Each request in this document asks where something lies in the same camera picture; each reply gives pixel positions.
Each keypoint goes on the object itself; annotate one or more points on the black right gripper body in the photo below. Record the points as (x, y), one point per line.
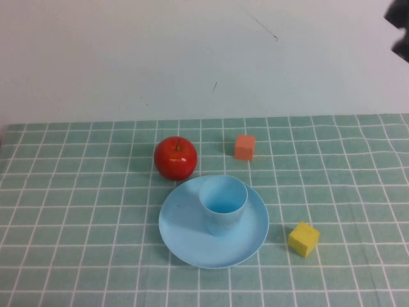
(402, 19)

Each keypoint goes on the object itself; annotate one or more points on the light blue plastic cup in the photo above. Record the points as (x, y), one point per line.
(223, 204)

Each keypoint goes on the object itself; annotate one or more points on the light blue round plate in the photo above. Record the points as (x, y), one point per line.
(185, 233)

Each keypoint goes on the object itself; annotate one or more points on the orange foam cube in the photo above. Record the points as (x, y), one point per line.
(244, 148)

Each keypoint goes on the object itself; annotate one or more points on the yellow foam cube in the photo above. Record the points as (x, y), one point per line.
(303, 240)

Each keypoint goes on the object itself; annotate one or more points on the red apple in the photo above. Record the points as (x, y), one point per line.
(175, 161)

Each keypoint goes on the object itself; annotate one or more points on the green checked tablecloth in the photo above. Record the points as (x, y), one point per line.
(80, 224)

